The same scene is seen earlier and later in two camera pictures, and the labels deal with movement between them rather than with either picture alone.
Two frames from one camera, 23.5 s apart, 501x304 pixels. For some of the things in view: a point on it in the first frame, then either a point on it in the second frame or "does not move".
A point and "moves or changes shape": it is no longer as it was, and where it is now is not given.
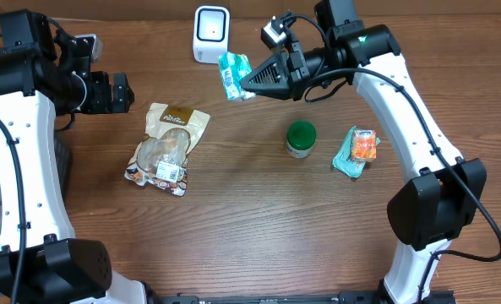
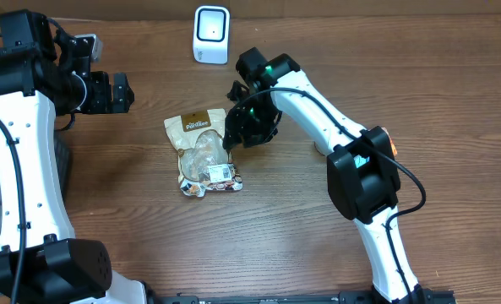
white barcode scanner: (211, 32) does not move
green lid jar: (302, 137) → (315, 153)
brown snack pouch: (161, 158) → (204, 163)
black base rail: (359, 297) does not move
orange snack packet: (364, 144) moves or changes shape
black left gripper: (104, 103) does not move
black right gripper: (289, 76) → (240, 130)
